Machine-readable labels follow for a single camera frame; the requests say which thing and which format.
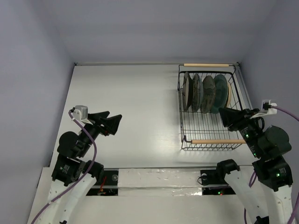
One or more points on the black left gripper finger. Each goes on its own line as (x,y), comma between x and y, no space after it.
(99,118)
(111,124)

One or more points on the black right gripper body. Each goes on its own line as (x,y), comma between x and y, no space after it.
(238,122)

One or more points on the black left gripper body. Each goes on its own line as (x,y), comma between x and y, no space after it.
(94,129)

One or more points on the tan bird plate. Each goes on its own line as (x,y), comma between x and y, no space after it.
(229,95)

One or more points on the teal green plate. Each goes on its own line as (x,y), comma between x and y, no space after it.
(221,93)

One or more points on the dark reindeer plate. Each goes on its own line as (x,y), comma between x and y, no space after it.
(208,94)

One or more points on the black wire dish rack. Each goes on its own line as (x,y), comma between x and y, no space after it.
(205,132)

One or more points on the blue floral plate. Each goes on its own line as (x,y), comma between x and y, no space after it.
(197,92)

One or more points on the brown rimmed cream plate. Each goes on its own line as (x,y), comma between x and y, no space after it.
(187,91)

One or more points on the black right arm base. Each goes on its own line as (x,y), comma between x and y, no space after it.
(212,184)

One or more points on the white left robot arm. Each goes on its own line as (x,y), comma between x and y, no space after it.
(76,169)

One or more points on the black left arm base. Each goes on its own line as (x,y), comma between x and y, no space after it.
(107,186)

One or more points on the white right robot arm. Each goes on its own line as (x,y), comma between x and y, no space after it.
(272,171)

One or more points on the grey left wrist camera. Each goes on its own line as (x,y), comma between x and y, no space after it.
(80,112)

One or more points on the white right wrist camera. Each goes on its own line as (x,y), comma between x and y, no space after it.
(267,108)

